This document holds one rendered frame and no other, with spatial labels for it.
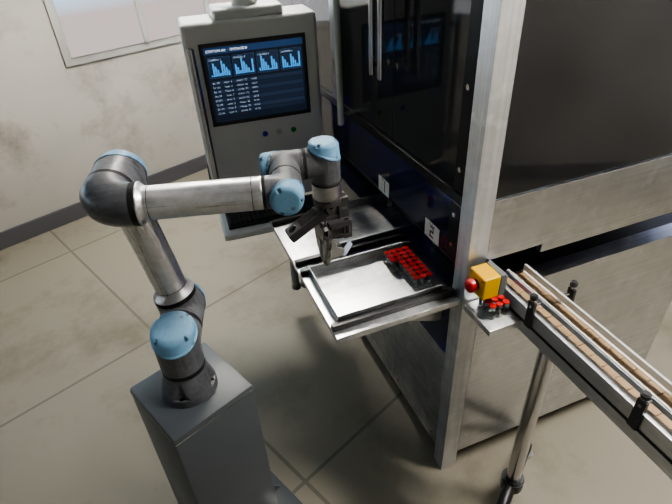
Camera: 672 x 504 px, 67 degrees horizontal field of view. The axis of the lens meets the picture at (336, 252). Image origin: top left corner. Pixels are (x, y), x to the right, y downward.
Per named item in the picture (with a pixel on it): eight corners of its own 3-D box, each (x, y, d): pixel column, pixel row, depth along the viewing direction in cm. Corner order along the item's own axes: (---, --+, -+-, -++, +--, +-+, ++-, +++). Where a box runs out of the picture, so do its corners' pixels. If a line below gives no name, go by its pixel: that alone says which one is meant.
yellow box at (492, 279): (488, 280, 147) (491, 260, 143) (503, 294, 142) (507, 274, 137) (466, 286, 145) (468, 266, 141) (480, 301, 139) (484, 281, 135)
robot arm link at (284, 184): (57, 198, 100) (304, 176, 104) (73, 173, 109) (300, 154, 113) (76, 246, 106) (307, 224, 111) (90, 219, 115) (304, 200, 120)
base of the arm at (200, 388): (180, 418, 133) (171, 393, 127) (152, 387, 142) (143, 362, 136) (228, 385, 141) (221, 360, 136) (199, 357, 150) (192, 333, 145)
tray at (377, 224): (387, 199, 205) (387, 191, 203) (419, 230, 185) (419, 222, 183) (308, 218, 195) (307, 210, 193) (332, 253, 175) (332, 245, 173)
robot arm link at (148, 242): (167, 349, 141) (69, 177, 109) (174, 313, 153) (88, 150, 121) (209, 339, 141) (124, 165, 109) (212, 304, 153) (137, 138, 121)
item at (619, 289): (412, 193, 389) (417, 77, 338) (632, 388, 230) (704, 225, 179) (287, 223, 361) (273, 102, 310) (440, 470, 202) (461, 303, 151)
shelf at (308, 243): (381, 198, 210) (381, 194, 209) (481, 297, 156) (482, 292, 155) (270, 225, 196) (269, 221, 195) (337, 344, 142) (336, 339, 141)
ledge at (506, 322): (501, 296, 156) (502, 291, 155) (529, 322, 146) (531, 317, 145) (462, 309, 152) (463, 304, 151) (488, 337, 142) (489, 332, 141)
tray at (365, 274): (401, 250, 175) (402, 241, 173) (441, 293, 155) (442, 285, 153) (309, 275, 166) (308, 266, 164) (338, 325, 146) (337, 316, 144)
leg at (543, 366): (512, 471, 192) (553, 323, 148) (528, 492, 185) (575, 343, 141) (492, 480, 189) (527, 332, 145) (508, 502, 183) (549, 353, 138)
